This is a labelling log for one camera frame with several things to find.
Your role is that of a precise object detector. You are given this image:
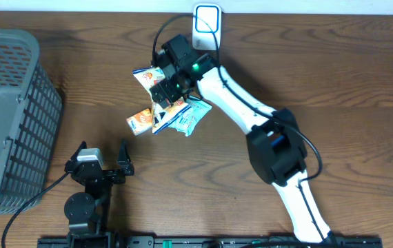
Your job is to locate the white barcode scanner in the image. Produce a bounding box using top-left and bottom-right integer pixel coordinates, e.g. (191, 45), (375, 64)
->
(192, 3), (222, 51)

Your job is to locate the black right camera cable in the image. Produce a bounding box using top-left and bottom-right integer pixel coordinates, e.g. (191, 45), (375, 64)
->
(151, 13), (323, 183)

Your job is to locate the grey plastic mesh basket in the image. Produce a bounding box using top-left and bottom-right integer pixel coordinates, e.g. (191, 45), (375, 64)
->
(0, 29), (63, 214)

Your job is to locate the orange small carton box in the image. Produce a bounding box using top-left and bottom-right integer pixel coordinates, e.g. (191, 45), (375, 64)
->
(126, 108), (153, 136)

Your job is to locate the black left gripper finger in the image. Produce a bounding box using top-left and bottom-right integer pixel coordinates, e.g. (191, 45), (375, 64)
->
(117, 139), (134, 176)
(65, 141), (87, 173)

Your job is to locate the black left camera cable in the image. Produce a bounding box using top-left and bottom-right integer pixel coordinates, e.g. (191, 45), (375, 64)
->
(0, 171), (70, 248)

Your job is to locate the black camera cable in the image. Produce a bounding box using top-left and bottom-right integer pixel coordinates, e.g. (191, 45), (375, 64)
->
(0, 171), (70, 248)
(151, 13), (323, 183)

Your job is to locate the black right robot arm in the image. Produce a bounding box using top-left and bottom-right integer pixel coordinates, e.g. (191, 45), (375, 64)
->
(152, 54), (334, 244)

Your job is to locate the yellow snack chip bag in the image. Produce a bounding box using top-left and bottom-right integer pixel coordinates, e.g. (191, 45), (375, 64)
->
(132, 67), (191, 134)

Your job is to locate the mint green wipes packet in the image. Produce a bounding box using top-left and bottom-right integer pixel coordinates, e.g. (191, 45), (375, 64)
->
(169, 96), (212, 136)

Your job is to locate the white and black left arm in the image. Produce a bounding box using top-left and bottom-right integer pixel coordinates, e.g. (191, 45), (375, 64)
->
(64, 140), (134, 248)

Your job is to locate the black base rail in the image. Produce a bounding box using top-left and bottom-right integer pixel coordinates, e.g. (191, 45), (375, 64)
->
(37, 236), (383, 248)

